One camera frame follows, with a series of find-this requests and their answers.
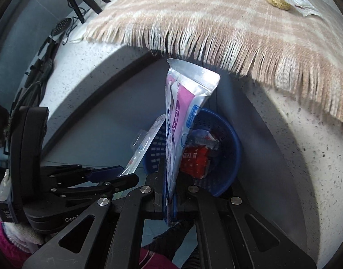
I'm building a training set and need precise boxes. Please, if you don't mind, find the beige checked fringed blanket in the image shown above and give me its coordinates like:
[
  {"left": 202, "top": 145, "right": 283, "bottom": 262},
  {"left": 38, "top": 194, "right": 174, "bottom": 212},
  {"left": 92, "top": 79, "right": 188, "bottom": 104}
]
[{"left": 83, "top": 0, "right": 343, "bottom": 125}]

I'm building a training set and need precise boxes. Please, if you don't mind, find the person's left forearm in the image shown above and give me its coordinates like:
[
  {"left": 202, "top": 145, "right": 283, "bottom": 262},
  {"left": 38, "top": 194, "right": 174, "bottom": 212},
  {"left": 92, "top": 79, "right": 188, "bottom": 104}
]
[{"left": 0, "top": 171, "right": 44, "bottom": 269}]

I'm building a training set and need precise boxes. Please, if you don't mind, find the printed foil pouch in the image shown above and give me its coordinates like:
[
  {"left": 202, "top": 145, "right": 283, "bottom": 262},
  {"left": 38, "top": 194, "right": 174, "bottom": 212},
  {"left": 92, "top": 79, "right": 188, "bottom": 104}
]
[{"left": 164, "top": 58, "right": 221, "bottom": 227}]

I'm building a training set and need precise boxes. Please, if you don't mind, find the black perforated skimmer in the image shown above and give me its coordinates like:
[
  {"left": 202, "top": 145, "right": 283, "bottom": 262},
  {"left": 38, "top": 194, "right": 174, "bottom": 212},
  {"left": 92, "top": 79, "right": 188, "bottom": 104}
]
[{"left": 37, "top": 17, "right": 72, "bottom": 56}]

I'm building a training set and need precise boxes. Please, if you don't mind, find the black cable bundle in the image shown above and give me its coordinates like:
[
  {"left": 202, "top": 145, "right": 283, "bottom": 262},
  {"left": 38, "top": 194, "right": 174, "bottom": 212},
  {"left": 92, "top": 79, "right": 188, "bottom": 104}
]
[{"left": 9, "top": 39, "right": 57, "bottom": 113}]

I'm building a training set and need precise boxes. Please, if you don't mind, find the person's leg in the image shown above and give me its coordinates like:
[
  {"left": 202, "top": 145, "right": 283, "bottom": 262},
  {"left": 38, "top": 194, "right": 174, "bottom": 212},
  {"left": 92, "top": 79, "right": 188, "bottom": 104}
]
[{"left": 139, "top": 219, "right": 198, "bottom": 269}]

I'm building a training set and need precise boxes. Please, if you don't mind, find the red and white paper bag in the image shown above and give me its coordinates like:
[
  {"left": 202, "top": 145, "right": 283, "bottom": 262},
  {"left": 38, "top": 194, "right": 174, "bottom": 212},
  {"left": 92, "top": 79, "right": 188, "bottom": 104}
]
[{"left": 179, "top": 144, "right": 211, "bottom": 179}]

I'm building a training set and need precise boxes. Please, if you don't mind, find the clear toothbrush package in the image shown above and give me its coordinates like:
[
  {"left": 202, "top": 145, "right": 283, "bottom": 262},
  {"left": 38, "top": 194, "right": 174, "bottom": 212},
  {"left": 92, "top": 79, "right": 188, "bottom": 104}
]
[{"left": 115, "top": 114, "right": 167, "bottom": 178}]

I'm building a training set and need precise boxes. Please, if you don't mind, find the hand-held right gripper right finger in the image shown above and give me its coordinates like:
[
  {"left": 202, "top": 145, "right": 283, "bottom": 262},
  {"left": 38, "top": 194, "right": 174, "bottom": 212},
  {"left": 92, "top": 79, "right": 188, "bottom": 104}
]
[{"left": 171, "top": 172, "right": 318, "bottom": 269}]

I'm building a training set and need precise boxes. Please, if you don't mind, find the blue perforated plastic basket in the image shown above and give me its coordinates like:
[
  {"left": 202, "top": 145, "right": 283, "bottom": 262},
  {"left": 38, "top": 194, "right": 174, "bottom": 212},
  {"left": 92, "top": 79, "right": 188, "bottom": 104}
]
[{"left": 141, "top": 108, "right": 243, "bottom": 197}]

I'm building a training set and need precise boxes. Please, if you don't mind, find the crushed clear plastic bottle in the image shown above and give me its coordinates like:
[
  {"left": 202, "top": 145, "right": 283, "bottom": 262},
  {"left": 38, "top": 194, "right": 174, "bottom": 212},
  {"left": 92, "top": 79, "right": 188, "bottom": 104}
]
[{"left": 188, "top": 129, "right": 220, "bottom": 151}]

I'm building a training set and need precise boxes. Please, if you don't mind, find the clear plastic wrapper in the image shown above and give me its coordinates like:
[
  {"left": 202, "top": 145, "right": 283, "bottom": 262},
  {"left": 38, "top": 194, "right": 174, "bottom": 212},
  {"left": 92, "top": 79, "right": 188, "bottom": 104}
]
[{"left": 282, "top": 0, "right": 321, "bottom": 17}]

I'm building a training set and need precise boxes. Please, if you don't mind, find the black tripod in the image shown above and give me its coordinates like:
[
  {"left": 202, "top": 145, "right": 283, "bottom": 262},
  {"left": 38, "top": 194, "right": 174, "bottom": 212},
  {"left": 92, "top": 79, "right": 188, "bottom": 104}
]
[{"left": 47, "top": 0, "right": 112, "bottom": 24}]

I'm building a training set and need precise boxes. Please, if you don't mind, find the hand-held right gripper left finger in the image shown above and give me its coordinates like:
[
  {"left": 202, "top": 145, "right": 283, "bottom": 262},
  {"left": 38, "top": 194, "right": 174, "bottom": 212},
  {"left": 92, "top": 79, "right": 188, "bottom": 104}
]
[{"left": 22, "top": 158, "right": 166, "bottom": 269}]

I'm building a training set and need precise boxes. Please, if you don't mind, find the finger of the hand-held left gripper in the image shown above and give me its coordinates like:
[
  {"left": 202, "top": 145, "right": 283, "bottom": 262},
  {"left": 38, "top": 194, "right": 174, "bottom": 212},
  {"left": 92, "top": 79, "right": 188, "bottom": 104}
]
[
  {"left": 50, "top": 174, "right": 139, "bottom": 202},
  {"left": 41, "top": 165, "right": 124, "bottom": 187}
]

